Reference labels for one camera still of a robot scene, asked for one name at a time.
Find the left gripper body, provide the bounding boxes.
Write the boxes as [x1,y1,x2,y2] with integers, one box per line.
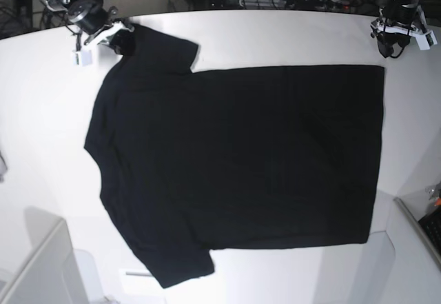
[377,0,426,39]

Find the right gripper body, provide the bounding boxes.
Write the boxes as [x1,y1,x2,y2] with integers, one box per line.
[67,0,117,41]

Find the black T-shirt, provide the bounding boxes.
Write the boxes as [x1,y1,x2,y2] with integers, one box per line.
[85,25,385,288]

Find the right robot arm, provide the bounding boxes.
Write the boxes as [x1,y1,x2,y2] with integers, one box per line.
[39,0,135,55]

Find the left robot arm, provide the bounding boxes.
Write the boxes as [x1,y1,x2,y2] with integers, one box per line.
[371,0,429,59]

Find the black power strip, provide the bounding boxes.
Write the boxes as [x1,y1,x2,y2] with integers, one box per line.
[285,0,351,12]

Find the black keyboard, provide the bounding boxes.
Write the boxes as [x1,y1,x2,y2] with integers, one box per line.
[418,208,441,251]

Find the grey left monitor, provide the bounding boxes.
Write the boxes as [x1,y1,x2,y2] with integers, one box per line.
[1,219,89,304]

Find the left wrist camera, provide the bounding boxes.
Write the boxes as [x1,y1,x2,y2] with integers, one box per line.
[416,30,438,50]

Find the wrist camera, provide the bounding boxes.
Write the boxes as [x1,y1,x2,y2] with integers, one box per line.
[416,30,438,50]
[72,50,93,67]

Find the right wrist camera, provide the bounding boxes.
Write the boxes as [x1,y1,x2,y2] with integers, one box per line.
[72,50,93,67]

